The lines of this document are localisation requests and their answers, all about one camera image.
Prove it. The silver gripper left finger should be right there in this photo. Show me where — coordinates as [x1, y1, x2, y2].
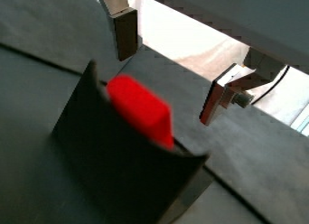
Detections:
[99, 0, 139, 61]

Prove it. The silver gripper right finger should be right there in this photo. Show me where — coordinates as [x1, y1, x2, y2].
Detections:
[199, 48, 285, 126]

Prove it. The red square-circle object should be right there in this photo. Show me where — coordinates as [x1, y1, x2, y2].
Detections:
[105, 75, 174, 150]

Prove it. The black curved fixture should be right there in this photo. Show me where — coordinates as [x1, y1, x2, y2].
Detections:
[53, 61, 208, 224]

